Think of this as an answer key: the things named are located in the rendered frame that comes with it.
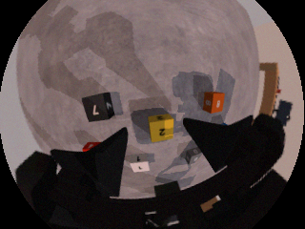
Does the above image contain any orange block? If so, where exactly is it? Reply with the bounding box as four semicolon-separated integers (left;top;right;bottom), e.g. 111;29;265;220
203;92;225;114

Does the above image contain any red block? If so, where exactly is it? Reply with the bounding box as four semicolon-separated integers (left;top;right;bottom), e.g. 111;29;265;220
83;141;99;152

